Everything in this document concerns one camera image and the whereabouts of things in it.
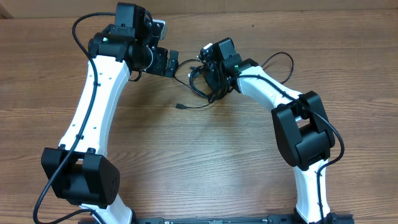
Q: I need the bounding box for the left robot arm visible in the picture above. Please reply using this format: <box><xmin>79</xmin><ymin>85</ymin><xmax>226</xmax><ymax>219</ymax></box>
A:
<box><xmin>41</xmin><ymin>2</ymin><xmax>178</xmax><ymax>223</ymax></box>

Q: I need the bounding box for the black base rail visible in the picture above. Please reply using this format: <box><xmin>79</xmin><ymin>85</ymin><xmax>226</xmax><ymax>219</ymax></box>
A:
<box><xmin>77</xmin><ymin>214</ymin><xmax>355</xmax><ymax>224</ymax></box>

